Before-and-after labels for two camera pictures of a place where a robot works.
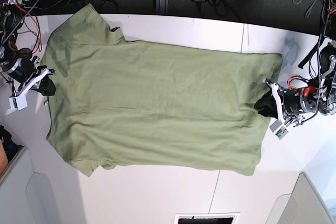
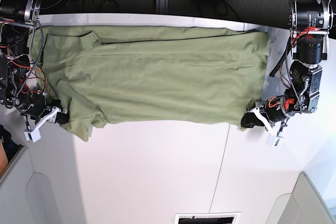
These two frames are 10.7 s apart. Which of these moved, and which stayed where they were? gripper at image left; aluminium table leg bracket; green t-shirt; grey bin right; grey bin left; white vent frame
Moved: green t-shirt; gripper at image left
Stayed: grey bin right; aluminium table leg bracket; white vent frame; grey bin left
